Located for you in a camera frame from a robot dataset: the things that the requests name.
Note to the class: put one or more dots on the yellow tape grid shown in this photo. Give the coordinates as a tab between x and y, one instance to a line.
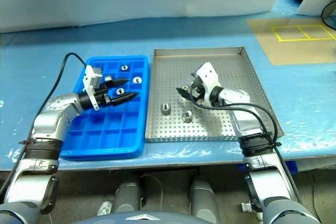
307	39

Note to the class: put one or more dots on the small metal bracket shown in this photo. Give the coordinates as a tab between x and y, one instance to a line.
246	206

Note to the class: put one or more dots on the metal nut top compartment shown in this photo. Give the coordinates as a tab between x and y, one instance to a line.
125	67

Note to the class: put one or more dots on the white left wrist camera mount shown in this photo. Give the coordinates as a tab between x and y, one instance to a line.
92	79

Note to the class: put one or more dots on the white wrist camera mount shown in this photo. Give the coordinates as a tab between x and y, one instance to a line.
92	79
208	75

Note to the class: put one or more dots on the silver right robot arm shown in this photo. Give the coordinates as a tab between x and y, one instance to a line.
252	124

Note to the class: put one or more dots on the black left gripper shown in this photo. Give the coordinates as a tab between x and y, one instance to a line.
103	98

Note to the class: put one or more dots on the blue compartment tray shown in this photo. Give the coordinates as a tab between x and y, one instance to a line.
110	127

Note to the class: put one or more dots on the metal nut upper-right compartment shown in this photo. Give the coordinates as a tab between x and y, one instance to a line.
136	80

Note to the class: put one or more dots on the brown cardboard mat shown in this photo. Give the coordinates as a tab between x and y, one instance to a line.
288	51

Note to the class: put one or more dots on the blue-grey robot chest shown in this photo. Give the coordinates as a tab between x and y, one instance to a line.
147	218

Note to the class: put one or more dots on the metal nut tray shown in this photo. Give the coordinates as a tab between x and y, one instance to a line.
187	116

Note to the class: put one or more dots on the dark grey rounded leg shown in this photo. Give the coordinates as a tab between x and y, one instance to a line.
128	195
203	197

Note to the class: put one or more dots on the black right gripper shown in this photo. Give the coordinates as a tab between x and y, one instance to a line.
198	93

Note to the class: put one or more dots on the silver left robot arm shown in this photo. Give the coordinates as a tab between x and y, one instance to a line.
50	119

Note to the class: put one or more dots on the perforated metal tray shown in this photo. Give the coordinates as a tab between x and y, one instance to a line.
170	77

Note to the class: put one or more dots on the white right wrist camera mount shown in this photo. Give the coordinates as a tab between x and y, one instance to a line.
208	75

